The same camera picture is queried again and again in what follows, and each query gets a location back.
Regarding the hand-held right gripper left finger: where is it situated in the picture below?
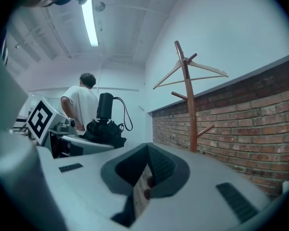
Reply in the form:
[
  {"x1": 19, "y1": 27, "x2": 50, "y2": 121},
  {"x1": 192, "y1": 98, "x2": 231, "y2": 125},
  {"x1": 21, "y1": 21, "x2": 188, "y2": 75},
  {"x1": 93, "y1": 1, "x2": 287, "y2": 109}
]
[{"x1": 37, "y1": 142, "x2": 149, "y2": 231}]

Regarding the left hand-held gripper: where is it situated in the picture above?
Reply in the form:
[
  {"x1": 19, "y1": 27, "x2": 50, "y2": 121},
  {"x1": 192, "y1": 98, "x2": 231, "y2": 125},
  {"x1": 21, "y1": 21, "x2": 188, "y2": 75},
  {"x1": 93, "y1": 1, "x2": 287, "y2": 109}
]
[{"x1": 26, "y1": 96, "x2": 115, "y2": 159}]

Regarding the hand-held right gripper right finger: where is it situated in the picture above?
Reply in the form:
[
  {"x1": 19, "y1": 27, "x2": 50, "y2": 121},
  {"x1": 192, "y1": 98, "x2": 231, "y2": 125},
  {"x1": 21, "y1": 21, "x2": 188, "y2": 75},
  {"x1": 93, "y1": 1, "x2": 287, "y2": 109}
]
[{"x1": 134, "y1": 143, "x2": 271, "y2": 231}]

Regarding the wooden coat stand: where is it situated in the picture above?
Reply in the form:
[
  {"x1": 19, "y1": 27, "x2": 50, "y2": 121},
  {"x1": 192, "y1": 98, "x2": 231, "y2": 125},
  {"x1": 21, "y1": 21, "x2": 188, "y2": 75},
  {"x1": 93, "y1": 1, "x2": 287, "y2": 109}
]
[{"x1": 171, "y1": 40, "x2": 216, "y2": 154}]

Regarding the long ceiling tube light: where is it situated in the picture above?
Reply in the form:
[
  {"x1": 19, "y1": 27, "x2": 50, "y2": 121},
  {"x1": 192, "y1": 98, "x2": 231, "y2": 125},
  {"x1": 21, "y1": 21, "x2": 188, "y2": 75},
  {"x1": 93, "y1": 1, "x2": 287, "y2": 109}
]
[{"x1": 81, "y1": 0, "x2": 100, "y2": 48}]

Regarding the light wooden clothes hanger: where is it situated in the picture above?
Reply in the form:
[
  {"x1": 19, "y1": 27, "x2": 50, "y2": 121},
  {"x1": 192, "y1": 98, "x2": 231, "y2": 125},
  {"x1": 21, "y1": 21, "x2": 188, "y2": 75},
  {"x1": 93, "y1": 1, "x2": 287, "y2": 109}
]
[{"x1": 152, "y1": 56, "x2": 229, "y2": 90}]

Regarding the round ceiling sensor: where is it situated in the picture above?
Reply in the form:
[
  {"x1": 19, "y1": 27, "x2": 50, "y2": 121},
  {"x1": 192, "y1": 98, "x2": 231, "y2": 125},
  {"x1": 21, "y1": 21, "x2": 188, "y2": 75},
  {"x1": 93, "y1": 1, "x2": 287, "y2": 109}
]
[{"x1": 94, "y1": 1, "x2": 106, "y2": 13}]

